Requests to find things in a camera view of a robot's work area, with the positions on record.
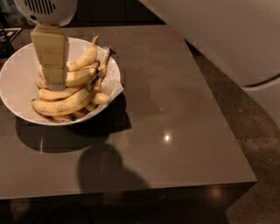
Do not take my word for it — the short stubby banana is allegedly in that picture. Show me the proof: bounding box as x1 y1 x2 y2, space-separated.
92 92 109 105

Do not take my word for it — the bottom hidden banana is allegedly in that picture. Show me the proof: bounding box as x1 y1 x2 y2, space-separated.
52 102 97 123

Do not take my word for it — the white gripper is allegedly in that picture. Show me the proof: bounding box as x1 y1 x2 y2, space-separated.
14 0 78 91

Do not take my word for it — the long curved top banana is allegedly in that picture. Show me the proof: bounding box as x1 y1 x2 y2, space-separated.
37 61 100 88

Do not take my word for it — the large front banana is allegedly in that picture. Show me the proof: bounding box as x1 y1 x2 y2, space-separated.
31 87 94 116

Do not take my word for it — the left small banana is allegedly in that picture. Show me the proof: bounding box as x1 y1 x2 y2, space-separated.
36 78 48 89

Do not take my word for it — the brown-stemmed right banana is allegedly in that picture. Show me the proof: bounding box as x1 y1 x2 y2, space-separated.
94 46 116 92

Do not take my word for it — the white paper liner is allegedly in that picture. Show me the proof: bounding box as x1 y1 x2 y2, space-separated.
77 47 122 96

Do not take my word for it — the black stovetop grate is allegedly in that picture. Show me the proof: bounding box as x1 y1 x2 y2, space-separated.
0 25 21 59

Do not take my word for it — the middle yellow banana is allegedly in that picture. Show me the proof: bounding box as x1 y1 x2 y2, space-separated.
38 87 81 102

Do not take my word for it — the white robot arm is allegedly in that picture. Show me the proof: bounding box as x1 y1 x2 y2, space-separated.
14 0 280 126

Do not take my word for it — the upper right banana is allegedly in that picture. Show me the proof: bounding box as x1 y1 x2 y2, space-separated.
66 36 99 72

